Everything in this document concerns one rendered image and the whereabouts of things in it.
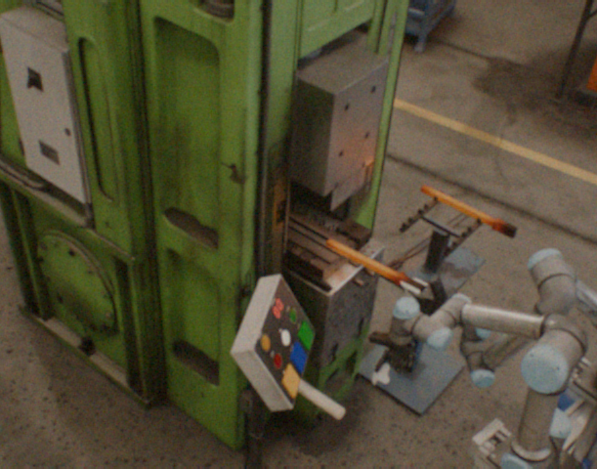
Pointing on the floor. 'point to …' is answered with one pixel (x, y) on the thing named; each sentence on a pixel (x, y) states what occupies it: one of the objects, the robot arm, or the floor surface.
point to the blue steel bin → (427, 18)
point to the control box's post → (256, 431)
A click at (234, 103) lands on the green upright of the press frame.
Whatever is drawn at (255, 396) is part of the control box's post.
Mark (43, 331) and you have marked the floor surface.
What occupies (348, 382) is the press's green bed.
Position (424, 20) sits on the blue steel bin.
